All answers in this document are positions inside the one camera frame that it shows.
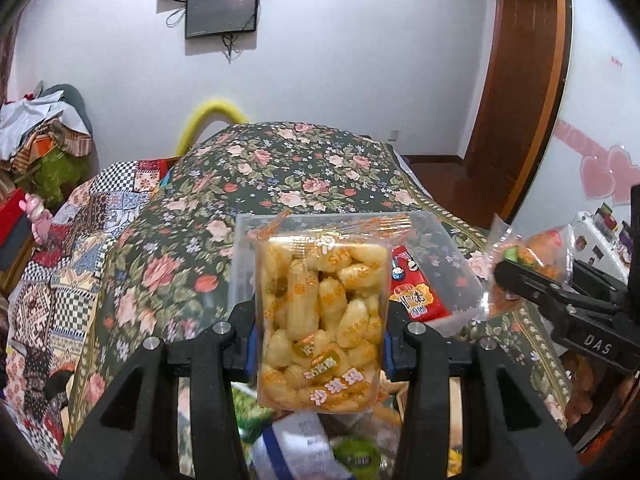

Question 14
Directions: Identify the green jelly cup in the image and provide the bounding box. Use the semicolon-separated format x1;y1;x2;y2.
332;436;382;480

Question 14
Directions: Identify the patchwork quilt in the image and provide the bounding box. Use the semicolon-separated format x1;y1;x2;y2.
1;159;168;470

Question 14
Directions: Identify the blue white snack bag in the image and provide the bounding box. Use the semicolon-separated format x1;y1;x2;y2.
250;412;354;479

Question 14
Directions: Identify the red snack bag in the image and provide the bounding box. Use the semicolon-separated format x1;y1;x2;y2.
390;245;450;323

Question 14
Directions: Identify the person's right hand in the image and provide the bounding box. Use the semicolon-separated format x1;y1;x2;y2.
562;351;603;427

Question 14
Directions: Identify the pile of clothes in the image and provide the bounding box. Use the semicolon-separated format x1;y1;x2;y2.
1;84;94;209

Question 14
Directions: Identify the white cabinet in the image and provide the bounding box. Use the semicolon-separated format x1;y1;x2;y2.
570;203;639;283

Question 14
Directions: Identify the bread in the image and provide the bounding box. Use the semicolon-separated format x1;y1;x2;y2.
485;216;575;318

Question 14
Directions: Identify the pink plush toy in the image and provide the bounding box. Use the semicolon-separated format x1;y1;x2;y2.
18;193;53;245

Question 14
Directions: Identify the yellow curved tube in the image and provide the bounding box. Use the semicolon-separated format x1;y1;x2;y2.
175;100;250;156

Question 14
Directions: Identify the floral green bedspread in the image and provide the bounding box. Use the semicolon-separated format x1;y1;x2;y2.
67;120;574;441

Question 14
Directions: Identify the brown wooden door frame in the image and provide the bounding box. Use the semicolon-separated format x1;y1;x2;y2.
460;0;572;228

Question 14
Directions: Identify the red box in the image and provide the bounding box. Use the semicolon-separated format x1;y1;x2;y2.
0;188;32;271

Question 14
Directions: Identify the clear plastic storage box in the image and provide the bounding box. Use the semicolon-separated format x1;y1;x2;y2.
227;210;488;337

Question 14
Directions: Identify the clear bag of fried snacks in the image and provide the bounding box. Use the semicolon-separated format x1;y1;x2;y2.
248;210;412;414

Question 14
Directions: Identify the small black wall monitor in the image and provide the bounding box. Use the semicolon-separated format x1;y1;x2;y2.
184;0;259;39

